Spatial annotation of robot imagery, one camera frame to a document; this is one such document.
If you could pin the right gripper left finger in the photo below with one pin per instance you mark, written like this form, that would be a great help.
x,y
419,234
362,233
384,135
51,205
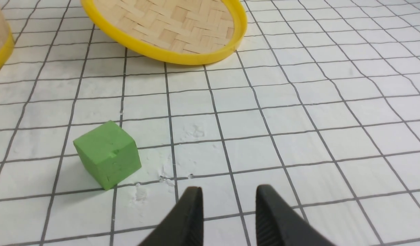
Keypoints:
x,y
183,225

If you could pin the white grid-pattern tablecloth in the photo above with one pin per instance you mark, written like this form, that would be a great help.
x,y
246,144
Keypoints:
x,y
321,100

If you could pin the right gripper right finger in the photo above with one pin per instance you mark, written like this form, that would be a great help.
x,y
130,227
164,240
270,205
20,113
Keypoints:
x,y
277,224

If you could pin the green foam cube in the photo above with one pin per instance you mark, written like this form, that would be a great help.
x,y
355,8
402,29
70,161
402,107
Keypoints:
x,y
108,153

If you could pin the yellow-rimmed woven steamer lid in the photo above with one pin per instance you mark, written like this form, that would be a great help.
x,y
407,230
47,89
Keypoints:
x,y
184,32

